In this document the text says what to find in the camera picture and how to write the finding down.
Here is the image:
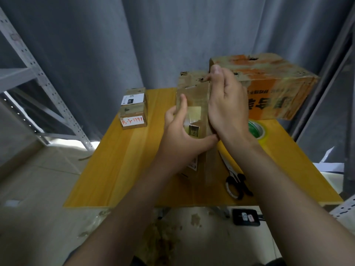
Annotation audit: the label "long white-labelled cardboard box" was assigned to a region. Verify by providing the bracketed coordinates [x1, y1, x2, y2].
[118, 87, 148, 130]

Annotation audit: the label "person's left forearm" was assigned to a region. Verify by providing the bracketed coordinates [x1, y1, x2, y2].
[64, 160, 185, 266]

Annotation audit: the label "person's right hand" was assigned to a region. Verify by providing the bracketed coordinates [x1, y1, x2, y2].
[208, 65, 256, 149]

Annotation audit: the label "grey metal shelf unit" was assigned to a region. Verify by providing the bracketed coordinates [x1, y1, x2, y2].
[288, 19, 355, 219]
[0, 5, 95, 152]

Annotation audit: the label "yellow wooden table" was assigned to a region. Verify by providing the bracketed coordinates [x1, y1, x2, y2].
[62, 87, 345, 209]

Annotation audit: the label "large orange print cardboard box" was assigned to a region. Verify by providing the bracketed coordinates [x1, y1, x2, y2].
[209, 52, 321, 121]

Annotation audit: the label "grey curtain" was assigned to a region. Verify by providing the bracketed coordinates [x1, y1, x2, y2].
[0, 0, 355, 141]

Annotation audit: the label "small cardboard box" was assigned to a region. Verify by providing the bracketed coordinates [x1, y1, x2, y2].
[175, 80, 223, 189]

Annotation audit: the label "tape scraps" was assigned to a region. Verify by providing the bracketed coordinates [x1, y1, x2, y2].
[133, 216, 186, 266]

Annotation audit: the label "person's left hand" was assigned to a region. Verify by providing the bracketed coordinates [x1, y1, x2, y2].
[155, 94, 220, 176]

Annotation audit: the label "person's right forearm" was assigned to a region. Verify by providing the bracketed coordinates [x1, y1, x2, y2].
[227, 136, 355, 266]

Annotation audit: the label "yellow tape roll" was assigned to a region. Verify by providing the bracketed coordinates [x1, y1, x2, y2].
[247, 120, 268, 142]

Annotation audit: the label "black-handled scissors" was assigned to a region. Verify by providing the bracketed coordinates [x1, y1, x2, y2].
[218, 149, 254, 201]

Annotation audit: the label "medium brown cardboard box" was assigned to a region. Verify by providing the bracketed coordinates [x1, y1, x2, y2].
[177, 70, 212, 91]

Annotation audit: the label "black power adapter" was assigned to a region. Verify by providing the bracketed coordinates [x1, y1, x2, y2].
[231, 208, 261, 226]

